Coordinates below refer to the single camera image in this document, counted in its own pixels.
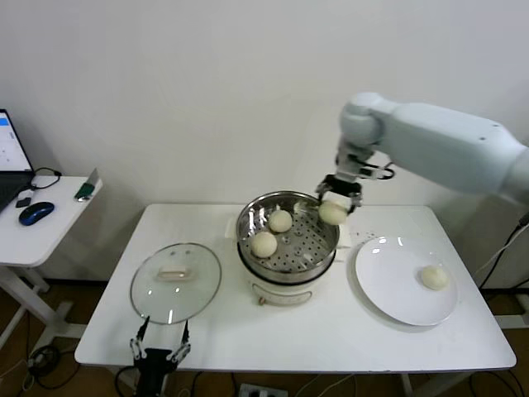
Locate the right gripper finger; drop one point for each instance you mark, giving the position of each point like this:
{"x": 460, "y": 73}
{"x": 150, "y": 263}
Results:
{"x": 322, "y": 194}
{"x": 356, "y": 202}

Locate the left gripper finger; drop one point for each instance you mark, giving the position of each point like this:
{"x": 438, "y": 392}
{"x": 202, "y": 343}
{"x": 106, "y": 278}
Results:
{"x": 138, "y": 345}
{"x": 185, "y": 343}

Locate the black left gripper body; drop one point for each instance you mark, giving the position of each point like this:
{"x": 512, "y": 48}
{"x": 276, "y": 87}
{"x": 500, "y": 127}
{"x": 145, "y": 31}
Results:
{"x": 153, "y": 372}

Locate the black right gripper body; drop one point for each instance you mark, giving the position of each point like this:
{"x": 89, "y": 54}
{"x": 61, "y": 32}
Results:
{"x": 341, "y": 185}

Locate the white steamed baozi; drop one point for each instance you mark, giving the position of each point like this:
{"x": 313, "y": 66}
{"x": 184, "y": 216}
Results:
{"x": 281, "y": 221}
{"x": 332, "y": 213}
{"x": 434, "y": 278}
{"x": 264, "y": 245}

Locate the round glass pot lid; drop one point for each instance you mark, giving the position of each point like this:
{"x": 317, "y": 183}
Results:
{"x": 177, "y": 273}

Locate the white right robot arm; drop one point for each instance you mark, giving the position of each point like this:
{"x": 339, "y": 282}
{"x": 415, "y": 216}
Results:
{"x": 434, "y": 140}

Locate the perforated steel steamer basket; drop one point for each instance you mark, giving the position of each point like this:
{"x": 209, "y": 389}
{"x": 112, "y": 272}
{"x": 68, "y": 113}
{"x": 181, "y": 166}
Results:
{"x": 314, "y": 248}

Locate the white round plate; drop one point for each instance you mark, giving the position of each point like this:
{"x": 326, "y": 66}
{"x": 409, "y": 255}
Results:
{"x": 380, "y": 264}

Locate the white power strip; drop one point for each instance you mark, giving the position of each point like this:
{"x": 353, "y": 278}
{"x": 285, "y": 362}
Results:
{"x": 260, "y": 390}

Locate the white electric cooker pot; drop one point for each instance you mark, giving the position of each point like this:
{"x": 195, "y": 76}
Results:
{"x": 281, "y": 295}

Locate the white side desk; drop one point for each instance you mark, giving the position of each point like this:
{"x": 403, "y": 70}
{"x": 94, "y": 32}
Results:
{"x": 45, "y": 240}

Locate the green and silver tool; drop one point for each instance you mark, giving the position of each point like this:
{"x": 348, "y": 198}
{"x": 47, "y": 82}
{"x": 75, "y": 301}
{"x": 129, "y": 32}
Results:
{"x": 84, "y": 190}

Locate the blue computer mouse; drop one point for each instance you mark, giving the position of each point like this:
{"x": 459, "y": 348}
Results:
{"x": 36, "y": 213}

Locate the small black adapter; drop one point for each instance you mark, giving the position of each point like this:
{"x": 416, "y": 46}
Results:
{"x": 23, "y": 203}

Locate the black laptop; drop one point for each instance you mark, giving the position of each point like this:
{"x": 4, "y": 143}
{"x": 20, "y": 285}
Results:
{"x": 12, "y": 140}

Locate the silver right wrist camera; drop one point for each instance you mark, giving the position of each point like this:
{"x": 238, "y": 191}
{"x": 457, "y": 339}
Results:
{"x": 370, "y": 171}

